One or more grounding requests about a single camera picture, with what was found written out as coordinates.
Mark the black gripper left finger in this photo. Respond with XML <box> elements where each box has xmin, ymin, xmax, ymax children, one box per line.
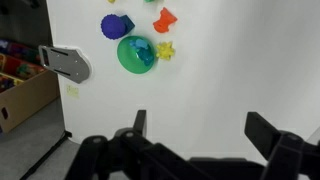
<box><xmin>64</xmin><ymin>109</ymin><xmax>214</xmax><ymax>180</ymax></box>

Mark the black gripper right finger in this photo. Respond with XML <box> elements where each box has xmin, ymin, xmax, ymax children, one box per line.
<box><xmin>244</xmin><ymin>111</ymin><xmax>320</xmax><ymax>180</ymax></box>

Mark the yellow spiky toy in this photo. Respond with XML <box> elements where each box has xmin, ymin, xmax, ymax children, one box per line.
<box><xmin>155</xmin><ymin>41</ymin><xmax>176</xmax><ymax>62</ymax></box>

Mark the light blue animal toy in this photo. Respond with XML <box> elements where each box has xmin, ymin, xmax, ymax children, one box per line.
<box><xmin>129</xmin><ymin>38</ymin><xmax>150</xmax><ymax>51</ymax></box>

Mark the green plastic bowl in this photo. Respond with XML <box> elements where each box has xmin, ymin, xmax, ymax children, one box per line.
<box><xmin>116</xmin><ymin>35</ymin><xmax>157</xmax><ymax>75</ymax></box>

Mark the teal animal toy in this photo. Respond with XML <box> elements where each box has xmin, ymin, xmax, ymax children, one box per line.
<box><xmin>136</xmin><ymin>46</ymin><xmax>155</xmax><ymax>67</ymax></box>

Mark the purple bumpy ball toy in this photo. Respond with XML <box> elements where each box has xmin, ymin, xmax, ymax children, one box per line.
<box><xmin>100</xmin><ymin>13</ymin><xmax>128</xmax><ymax>41</ymax></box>

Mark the orange animal toy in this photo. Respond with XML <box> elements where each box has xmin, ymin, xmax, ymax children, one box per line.
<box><xmin>152</xmin><ymin>7</ymin><xmax>179</xmax><ymax>34</ymax></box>

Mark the black tripod stand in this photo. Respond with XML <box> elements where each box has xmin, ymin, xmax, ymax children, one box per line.
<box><xmin>19</xmin><ymin>130</ymin><xmax>73</xmax><ymax>180</ymax></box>

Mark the pale yellow sticky note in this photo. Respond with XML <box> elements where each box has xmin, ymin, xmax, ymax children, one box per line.
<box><xmin>65</xmin><ymin>84</ymin><xmax>81</xmax><ymax>99</ymax></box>

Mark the grey metal mounting plate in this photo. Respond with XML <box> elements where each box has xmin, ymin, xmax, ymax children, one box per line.
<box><xmin>37</xmin><ymin>44</ymin><xmax>93</xmax><ymax>84</ymax></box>

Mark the cardboard box with toys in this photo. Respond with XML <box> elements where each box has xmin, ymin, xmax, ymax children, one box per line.
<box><xmin>0</xmin><ymin>38</ymin><xmax>61</xmax><ymax>134</ymax></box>

